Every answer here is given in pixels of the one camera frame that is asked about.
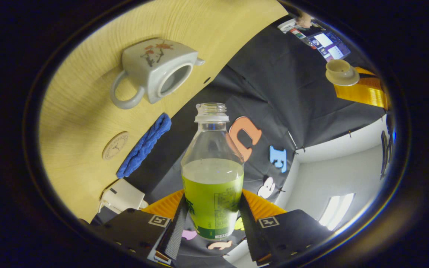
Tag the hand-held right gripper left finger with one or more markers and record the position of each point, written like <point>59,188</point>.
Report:
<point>175,230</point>

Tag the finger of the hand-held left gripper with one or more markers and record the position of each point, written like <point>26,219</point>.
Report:
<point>366,71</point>
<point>363,95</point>

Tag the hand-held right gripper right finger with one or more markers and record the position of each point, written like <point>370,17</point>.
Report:
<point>251,230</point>

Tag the white teacup lid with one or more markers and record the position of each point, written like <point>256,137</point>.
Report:
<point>341,72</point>

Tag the green label water bottle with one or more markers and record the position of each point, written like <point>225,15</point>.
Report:
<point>212,193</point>

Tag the round wooden coaster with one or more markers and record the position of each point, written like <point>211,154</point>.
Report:
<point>115,145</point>

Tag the white teacup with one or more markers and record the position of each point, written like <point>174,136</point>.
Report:
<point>151,67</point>

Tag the computer monitor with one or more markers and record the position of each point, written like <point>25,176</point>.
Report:
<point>328,44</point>

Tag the white toaster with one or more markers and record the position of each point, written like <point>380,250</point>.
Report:
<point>123,195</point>

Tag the ceiling light panel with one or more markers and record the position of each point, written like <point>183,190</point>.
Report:
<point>335,210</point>

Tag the blue towel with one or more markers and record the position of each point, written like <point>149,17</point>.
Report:
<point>143,147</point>

